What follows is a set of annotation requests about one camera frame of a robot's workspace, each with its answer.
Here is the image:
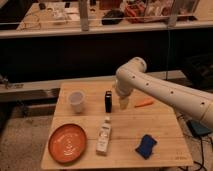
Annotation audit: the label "black eraser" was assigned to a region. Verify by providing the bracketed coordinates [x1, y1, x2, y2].
[105, 91, 112, 113]

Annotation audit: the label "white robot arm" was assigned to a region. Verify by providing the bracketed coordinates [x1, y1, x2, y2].
[115, 57, 213, 130]

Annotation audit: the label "orange carrot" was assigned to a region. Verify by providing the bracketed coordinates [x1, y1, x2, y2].
[134, 100, 154, 108]

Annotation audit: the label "small white bottle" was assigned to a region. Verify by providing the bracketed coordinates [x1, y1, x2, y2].
[96, 116, 111, 155]

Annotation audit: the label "translucent plastic cup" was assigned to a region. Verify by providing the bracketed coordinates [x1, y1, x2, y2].
[68, 91, 85, 113]

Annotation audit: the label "blue sponge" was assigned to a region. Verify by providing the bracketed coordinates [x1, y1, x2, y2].
[135, 135, 157, 159]

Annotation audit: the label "orange plate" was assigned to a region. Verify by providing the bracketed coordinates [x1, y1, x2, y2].
[48, 124, 87, 164]

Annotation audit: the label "dark power adapter box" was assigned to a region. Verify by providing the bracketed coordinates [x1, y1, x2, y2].
[186, 120, 212, 137]

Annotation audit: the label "black bag on shelf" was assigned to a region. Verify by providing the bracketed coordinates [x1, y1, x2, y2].
[101, 9, 124, 25]

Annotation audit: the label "red cluttered items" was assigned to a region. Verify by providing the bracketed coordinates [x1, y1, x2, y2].
[124, 3, 145, 23]

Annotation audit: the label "black cable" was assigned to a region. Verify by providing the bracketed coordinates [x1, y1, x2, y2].
[176, 113, 213, 171]

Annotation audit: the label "metal rail beam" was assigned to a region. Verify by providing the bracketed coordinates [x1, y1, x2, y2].
[0, 70, 186, 102]

